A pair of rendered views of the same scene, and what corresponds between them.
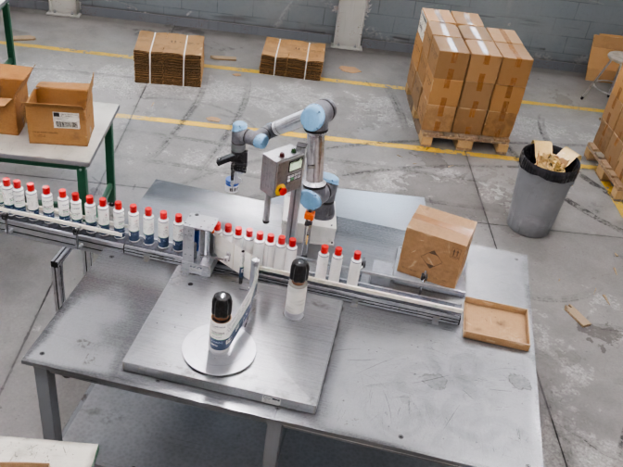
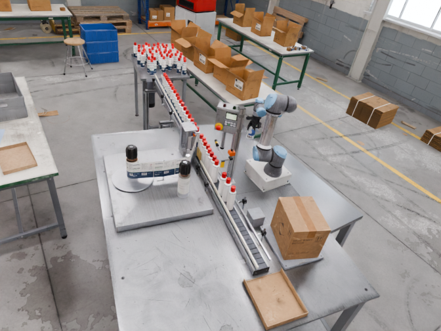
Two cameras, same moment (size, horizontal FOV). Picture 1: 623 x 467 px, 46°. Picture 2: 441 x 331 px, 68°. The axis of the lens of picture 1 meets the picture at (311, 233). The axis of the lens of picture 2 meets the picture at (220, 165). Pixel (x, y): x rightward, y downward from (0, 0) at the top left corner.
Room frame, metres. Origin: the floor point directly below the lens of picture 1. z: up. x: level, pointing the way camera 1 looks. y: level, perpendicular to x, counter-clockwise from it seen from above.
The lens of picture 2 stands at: (1.75, -1.59, 2.53)
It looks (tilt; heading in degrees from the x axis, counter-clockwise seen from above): 37 degrees down; 57
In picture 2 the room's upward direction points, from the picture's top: 9 degrees clockwise
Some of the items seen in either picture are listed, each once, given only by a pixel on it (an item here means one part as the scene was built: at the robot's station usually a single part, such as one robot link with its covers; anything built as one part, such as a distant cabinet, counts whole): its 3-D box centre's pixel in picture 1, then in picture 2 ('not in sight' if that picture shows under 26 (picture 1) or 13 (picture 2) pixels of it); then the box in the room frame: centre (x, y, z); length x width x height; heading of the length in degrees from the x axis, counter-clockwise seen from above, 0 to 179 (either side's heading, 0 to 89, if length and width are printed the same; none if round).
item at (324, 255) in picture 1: (322, 263); (222, 183); (2.79, -0.07, 0.98); 0.05 x 0.05 x 0.20
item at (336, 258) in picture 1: (336, 265); (226, 189); (2.79, -0.14, 0.98); 0.05 x 0.05 x 0.20
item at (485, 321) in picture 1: (496, 322); (274, 296); (2.69, -0.92, 0.85); 0.30 x 0.26 x 0.04; 83
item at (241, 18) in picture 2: not in sight; (243, 15); (5.77, 4.56, 0.97); 0.51 x 0.36 x 0.37; 7
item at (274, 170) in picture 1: (282, 170); (228, 118); (2.90, 0.17, 1.38); 0.17 x 0.10 x 0.19; 139
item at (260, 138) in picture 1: (258, 138); (262, 110); (3.34, 0.34, 1.29); 0.11 x 0.11 x 0.08; 66
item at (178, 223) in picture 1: (178, 232); not in sight; (2.87, 0.63, 0.98); 0.05 x 0.05 x 0.20
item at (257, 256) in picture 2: (290, 276); (214, 184); (2.81, 0.07, 0.86); 1.65 x 0.08 x 0.04; 83
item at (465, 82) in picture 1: (463, 78); not in sight; (6.67, -1.21, 0.45); 1.20 x 0.84 x 0.89; 6
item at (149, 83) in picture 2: not in sight; (149, 93); (2.91, 2.02, 0.71); 0.15 x 0.12 x 0.34; 173
